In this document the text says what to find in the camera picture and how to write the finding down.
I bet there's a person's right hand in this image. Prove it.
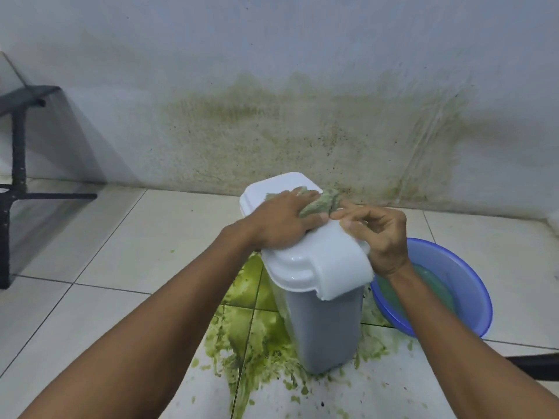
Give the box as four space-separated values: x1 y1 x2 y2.
330 201 414 279

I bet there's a person's left hand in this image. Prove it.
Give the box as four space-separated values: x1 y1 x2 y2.
237 186 330 252

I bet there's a green stained cleaning cloth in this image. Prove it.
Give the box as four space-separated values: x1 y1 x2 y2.
263 187 342 218

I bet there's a grey pedal bin white lid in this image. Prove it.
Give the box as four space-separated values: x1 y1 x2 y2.
239 171 376 375

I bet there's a person's right forearm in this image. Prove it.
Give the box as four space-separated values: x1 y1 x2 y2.
385 267 559 419

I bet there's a person's left forearm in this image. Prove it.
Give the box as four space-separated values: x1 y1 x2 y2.
16 224 261 419

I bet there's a blue plastic basin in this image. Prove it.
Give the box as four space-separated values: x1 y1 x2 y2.
370 237 494 339

